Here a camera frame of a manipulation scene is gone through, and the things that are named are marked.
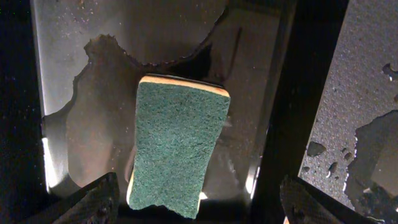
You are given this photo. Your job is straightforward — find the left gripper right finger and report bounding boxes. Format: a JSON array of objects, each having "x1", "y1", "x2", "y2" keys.
[{"x1": 280, "y1": 175, "x2": 378, "y2": 224}]

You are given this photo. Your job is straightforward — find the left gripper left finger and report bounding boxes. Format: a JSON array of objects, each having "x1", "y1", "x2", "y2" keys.
[{"x1": 22, "y1": 172, "x2": 119, "y2": 224}]

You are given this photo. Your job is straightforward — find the green yellow sponge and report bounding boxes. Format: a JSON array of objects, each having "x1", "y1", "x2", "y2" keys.
[{"x1": 126, "y1": 75, "x2": 231, "y2": 219}]

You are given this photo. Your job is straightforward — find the black round tray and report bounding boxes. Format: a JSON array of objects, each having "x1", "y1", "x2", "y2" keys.
[{"x1": 299, "y1": 0, "x2": 397, "y2": 223}]

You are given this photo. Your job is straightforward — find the black rectangular tray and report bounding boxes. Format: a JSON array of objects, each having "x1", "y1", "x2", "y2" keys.
[{"x1": 1, "y1": 1, "x2": 348, "y2": 223}]

